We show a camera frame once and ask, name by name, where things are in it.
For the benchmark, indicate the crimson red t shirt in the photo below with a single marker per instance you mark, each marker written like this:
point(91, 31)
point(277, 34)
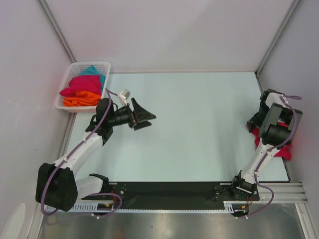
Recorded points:
point(284, 152)

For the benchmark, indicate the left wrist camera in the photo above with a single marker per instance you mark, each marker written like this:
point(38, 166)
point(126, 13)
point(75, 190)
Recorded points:
point(123, 96)

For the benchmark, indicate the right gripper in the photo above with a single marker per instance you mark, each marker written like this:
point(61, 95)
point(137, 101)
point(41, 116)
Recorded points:
point(253, 121)

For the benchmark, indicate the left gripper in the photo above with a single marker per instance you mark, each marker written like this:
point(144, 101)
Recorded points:
point(138, 114)

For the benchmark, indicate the teal t shirt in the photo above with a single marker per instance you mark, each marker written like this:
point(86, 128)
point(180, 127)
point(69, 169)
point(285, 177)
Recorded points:
point(91, 70)

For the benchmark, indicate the white slotted cable duct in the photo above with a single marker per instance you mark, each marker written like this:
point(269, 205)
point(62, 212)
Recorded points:
point(87, 207)

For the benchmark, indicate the orange t shirt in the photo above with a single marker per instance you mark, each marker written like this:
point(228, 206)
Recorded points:
point(82, 99)

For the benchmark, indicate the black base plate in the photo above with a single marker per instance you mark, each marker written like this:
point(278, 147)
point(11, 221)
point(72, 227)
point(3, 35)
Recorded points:
point(172, 203)

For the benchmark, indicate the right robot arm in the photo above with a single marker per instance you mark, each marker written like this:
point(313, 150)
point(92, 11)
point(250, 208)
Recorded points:
point(277, 122)

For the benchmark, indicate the magenta t shirt in basket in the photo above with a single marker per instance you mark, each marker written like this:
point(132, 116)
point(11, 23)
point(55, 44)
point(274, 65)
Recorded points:
point(89, 83)

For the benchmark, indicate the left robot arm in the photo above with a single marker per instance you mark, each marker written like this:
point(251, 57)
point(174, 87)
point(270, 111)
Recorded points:
point(57, 185)

